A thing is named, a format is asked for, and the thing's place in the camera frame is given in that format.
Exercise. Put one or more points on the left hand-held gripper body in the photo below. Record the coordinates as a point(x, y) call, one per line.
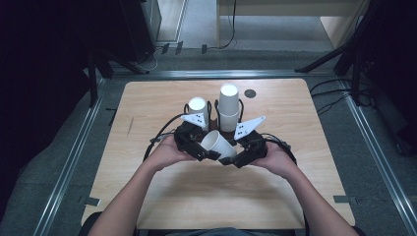
point(187, 134)

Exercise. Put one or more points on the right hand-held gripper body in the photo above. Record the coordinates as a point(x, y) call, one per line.
point(255, 147)

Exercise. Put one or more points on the white paper cup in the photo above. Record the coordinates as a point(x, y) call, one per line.
point(221, 146)

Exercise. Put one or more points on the short stack of white cups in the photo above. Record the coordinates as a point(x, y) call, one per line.
point(197, 108)

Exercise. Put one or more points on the tall stack of white cups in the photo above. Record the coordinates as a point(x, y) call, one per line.
point(228, 105)

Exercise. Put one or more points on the person's right hand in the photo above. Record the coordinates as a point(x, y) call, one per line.
point(278, 160)

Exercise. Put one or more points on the person's left hand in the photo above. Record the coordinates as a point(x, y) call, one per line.
point(165, 154)

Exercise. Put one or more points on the black round table grommet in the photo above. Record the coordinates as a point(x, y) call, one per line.
point(250, 93)

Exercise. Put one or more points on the person's grey clothing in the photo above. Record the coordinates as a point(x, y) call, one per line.
point(223, 232)

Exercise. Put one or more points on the black tape strip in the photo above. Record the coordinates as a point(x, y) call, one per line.
point(113, 114)

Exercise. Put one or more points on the grey tape strip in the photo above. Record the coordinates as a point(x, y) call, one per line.
point(92, 201)
point(344, 199)
point(204, 49)
point(165, 48)
point(179, 47)

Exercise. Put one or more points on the black tripod stand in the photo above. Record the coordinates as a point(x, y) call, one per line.
point(98, 69)
point(347, 52)

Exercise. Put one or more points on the black cabinet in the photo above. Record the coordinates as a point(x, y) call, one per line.
point(141, 26)

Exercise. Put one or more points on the black chair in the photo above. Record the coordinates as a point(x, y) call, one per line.
point(91, 224)

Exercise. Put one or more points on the light wooden desk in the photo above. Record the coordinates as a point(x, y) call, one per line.
point(334, 23)

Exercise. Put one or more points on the metal floor rail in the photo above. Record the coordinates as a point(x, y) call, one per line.
point(223, 74)
point(377, 154)
point(65, 170)

